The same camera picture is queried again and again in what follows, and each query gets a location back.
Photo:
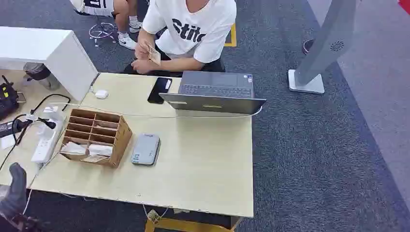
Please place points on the white side table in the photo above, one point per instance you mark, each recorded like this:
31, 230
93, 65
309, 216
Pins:
48, 51

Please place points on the black bag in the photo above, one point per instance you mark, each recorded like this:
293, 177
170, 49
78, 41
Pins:
7, 99

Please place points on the black smartphone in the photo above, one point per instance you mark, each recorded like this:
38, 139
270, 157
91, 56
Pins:
159, 90

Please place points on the person's left hand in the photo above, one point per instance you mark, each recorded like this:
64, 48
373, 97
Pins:
142, 66

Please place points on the person in white shirt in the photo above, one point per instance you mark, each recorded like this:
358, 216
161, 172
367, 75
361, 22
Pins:
192, 28

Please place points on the chair base with wheels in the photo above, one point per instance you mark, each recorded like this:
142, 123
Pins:
102, 31

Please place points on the wooden card box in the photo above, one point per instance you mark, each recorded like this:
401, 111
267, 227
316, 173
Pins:
120, 141

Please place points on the red object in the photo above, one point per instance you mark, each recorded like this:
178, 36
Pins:
405, 4

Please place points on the small hanging tag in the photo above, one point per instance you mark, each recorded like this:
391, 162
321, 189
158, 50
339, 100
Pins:
154, 216

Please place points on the person with white sneakers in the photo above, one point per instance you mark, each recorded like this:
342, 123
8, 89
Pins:
125, 19

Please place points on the grey laptop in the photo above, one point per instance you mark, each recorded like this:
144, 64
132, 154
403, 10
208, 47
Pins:
214, 93

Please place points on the person's right hand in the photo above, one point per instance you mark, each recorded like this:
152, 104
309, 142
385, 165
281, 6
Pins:
141, 49

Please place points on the printed tan card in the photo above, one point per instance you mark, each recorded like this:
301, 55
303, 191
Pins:
94, 158

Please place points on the grey stand with white base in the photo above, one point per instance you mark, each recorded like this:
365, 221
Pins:
333, 35

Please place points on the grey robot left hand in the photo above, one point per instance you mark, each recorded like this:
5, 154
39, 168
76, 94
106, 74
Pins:
16, 189

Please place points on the white power strip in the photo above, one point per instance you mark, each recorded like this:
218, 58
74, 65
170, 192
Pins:
46, 144

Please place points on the yellow floor tape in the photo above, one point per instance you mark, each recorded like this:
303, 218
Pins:
233, 36

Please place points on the small white case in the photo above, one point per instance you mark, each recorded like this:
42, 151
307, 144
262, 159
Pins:
101, 94

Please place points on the black power adapter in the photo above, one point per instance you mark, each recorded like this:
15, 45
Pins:
9, 128

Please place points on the yellow wooden frame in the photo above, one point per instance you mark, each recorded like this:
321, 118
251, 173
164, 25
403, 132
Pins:
182, 225

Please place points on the grey bucket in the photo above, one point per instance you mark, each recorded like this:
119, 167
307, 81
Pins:
40, 75

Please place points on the white paper card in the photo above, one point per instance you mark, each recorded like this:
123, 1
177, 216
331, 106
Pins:
100, 150
73, 148

